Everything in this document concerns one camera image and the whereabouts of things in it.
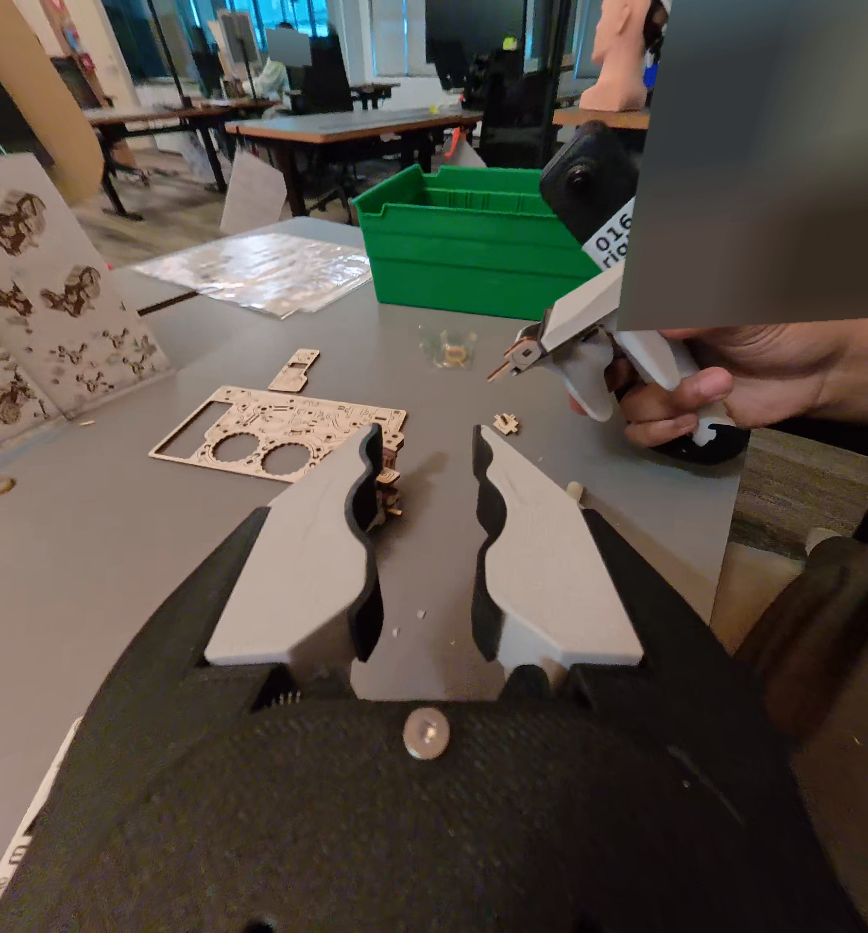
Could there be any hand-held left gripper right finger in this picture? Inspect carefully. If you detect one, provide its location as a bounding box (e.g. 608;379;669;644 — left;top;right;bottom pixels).
470;425;646;684

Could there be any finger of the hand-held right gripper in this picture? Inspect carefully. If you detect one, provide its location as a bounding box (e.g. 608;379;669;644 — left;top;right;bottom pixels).
539;268;624;425

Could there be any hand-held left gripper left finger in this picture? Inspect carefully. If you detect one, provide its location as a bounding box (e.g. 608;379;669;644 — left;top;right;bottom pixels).
205;423;386;668

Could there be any small wooden bracket part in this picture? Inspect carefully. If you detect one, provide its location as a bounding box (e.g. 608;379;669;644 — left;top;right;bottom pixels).
486;327;549;382

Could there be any wooden puzzle model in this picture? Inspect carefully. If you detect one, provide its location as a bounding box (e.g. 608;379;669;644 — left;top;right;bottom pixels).
364;426;407;520

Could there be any person's right hand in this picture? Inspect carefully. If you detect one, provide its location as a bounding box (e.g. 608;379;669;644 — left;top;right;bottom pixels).
605;321;843;449

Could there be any green plastic bin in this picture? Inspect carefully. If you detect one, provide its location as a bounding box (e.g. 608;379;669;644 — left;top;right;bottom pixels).
351;164;602;323

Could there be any pink mannequin bust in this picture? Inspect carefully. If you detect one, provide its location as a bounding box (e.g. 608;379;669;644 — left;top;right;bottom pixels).
579;0;669;112

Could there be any clear bag of rubber bands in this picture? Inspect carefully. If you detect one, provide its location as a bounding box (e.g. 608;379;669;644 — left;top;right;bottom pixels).
418;327;478;369

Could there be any wooden sheet with round holes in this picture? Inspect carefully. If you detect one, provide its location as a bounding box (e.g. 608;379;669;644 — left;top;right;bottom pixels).
148;385;408;484

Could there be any small wooden puzzle sheet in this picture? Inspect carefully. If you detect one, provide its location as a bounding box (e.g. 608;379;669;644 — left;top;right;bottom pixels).
268;348;321;392

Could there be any wood-topped table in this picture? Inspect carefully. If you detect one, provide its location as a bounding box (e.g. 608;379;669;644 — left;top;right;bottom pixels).
226;109;482;228
84;98;274;220

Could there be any black office chair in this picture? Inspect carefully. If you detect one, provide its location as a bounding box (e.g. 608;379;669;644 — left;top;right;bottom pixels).
288;35;355;114

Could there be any clear plastic film sheet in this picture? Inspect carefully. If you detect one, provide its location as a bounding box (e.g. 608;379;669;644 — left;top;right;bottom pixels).
134;232;373;319

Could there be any white leaning sheet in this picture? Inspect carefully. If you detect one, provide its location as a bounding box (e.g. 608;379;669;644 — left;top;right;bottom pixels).
220;149;289;236

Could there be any white printed instruction board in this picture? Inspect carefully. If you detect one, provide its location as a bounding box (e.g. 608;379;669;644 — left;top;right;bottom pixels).
0;149;171;456

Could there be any beige pillar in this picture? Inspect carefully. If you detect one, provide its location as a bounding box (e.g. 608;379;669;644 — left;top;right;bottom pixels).
0;0;108;208

